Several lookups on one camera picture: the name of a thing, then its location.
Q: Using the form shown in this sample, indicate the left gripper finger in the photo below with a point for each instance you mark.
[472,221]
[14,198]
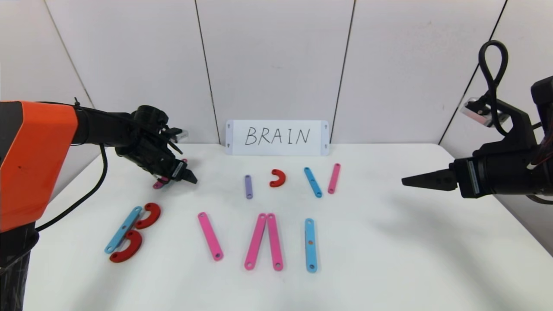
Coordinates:
[189,178]

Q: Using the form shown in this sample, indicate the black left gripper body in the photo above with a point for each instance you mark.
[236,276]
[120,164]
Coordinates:
[176,170]

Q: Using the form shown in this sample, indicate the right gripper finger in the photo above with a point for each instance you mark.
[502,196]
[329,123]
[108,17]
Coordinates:
[438,181]

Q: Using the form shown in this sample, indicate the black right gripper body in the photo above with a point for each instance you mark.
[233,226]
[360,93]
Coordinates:
[468,178]

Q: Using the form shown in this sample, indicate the long pink bar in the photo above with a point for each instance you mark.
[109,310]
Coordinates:
[211,236]
[159,184]
[274,242]
[255,242]

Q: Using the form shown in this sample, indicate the small red curved piece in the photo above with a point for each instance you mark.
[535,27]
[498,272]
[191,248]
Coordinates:
[283,178]

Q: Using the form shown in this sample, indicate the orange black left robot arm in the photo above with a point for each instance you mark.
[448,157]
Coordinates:
[34,164]

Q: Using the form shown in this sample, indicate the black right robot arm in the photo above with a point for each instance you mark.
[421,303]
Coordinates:
[545,103]

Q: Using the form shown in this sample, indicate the white BRAIN sign card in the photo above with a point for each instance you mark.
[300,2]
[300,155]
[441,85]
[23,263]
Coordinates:
[276,151]

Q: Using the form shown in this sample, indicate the medium red curved piece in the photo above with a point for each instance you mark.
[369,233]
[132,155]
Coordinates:
[155,212]

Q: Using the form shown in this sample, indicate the short purple bar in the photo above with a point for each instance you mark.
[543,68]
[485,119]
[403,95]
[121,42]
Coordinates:
[248,188]

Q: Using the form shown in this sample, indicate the long light blue bar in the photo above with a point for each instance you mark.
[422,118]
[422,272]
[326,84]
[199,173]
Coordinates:
[310,255]
[129,221]

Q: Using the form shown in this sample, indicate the large red curved piece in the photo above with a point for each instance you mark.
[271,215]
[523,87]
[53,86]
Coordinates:
[136,247]

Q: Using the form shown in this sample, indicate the short pink bar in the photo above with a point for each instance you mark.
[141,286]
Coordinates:
[334,177]

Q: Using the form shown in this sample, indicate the short blue bar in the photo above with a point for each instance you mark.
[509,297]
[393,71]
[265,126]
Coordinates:
[309,176]

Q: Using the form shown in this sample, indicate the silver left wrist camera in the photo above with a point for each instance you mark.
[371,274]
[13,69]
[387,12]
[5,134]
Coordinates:
[180,136]

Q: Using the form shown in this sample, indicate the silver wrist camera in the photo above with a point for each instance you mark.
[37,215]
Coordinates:
[475,111]
[180,136]

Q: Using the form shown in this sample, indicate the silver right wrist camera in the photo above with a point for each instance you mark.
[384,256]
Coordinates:
[475,111]

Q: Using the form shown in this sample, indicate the black right camera bracket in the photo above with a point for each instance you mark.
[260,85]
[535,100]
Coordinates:
[520,129]

